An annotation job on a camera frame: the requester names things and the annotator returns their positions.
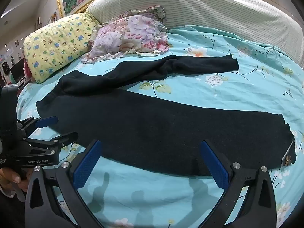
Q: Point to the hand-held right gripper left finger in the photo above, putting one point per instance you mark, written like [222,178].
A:
[86,166]

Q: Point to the black monitor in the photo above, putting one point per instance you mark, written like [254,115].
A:
[17,72]

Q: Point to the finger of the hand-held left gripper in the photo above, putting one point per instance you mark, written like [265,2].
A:
[47,121]
[64,139]

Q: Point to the person's left hand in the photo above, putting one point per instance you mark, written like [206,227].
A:
[13,179]

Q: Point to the pink floral pillow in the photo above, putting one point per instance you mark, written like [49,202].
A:
[128,35]

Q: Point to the beige striped headboard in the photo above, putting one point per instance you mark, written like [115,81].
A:
[213,7]

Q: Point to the yellow printed pillow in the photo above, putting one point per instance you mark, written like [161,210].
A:
[57,45]

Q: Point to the teal floral bed sheet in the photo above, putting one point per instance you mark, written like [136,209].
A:
[213,92]

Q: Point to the black pants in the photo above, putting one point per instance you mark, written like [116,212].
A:
[142,128]

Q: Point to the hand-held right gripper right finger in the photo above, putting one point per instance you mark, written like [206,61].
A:
[213,163]

